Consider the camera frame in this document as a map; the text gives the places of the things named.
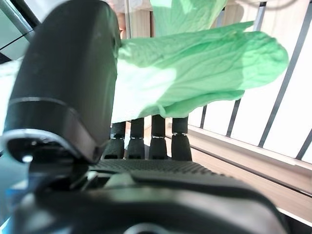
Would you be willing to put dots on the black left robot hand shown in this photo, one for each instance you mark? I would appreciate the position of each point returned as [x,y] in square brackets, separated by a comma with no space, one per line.
[68,73]

